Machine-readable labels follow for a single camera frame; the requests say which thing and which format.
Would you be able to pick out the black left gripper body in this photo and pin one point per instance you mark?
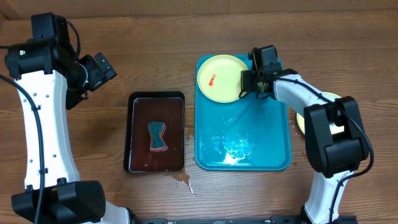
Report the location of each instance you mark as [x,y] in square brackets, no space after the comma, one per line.
[96,76]

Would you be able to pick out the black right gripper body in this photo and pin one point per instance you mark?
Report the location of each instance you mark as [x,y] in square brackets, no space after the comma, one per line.
[249,81]

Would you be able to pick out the yellow plate with red stain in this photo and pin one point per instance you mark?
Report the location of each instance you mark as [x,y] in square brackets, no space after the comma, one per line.
[219,78]

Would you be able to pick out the orange and green sponge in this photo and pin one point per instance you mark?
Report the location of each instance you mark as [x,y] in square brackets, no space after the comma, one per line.
[156,131]

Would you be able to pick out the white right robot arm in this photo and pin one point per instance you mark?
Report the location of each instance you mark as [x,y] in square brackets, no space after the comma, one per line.
[336,144]

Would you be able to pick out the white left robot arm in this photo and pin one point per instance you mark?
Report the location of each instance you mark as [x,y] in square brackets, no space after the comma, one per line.
[51,78]

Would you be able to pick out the blue plastic tray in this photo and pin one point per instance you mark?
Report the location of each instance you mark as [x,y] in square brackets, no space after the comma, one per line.
[245,135]

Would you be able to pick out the black water basin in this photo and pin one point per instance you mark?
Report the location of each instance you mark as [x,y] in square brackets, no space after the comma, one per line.
[145,107]

